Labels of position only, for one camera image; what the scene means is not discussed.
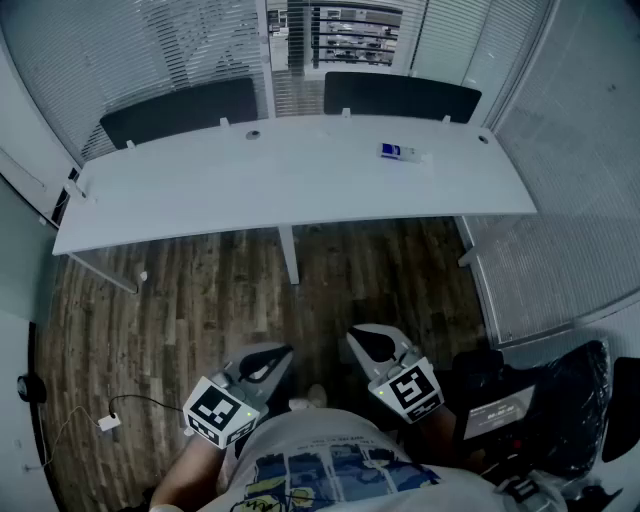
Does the black railing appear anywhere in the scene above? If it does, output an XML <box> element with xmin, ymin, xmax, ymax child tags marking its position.
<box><xmin>309</xmin><ymin>5</ymin><xmax>404</xmax><ymax>69</ymax></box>

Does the person's white printed shirt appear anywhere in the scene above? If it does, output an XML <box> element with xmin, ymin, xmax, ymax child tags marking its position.
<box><xmin>197</xmin><ymin>407</ymin><xmax>524</xmax><ymax>512</ymax></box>

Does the dark desk divider panel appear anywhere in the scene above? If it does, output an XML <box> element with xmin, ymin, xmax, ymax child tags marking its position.
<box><xmin>323</xmin><ymin>71</ymin><xmax>483</xmax><ymax>125</ymax></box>
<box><xmin>99</xmin><ymin>77</ymin><xmax>259</xmax><ymax>150</ymax></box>

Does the person's right forearm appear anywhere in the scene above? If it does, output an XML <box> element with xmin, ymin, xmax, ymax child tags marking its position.
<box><xmin>417</xmin><ymin>403</ymin><xmax>484</xmax><ymax>476</ymax></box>

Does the white desk leg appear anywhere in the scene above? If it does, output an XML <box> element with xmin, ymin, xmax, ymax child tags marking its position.
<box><xmin>67</xmin><ymin>252</ymin><xmax>149</xmax><ymax>295</ymax></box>
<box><xmin>277</xmin><ymin>224</ymin><xmax>301</xmax><ymax>286</ymax></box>
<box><xmin>457</xmin><ymin>217</ymin><xmax>481</xmax><ymax>269</ymax></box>

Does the black door handle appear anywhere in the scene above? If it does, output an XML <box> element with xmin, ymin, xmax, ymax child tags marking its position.
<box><xmin>17</xmin><ymin>372</ymin><xmax>49</xmax><ymax>404</ymax></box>

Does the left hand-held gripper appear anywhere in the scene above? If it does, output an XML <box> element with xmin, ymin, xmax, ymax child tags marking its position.
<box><xmin>182</xmin><ymin>342</ymin><xmax>294</xmax><ymax>449</ymax></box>

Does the person's left forearm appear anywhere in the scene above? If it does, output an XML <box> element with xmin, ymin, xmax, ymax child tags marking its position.
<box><xmin>149</xmin><ymin>433</ymin><xmax>236</xmax><ymax>512</ymax></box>

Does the blue label spray bottle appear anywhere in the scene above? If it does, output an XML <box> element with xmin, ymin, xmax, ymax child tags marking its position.
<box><xmin>375</xmin><ymin>142</ymin><xmax>434</xmax><ymax>166</ymax></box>

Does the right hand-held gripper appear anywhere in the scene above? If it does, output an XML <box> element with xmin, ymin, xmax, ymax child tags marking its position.
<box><xmin>347</xmin><ymin>323</ymin><xmax>445</xmax><ymax>425</ymax></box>

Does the black plastic-wrapped office chair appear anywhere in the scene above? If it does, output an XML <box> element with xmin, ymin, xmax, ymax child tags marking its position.
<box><xmin>452</xmin><ymin>339</ymin><xmax>640</xmax><ymax>501</ymax></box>

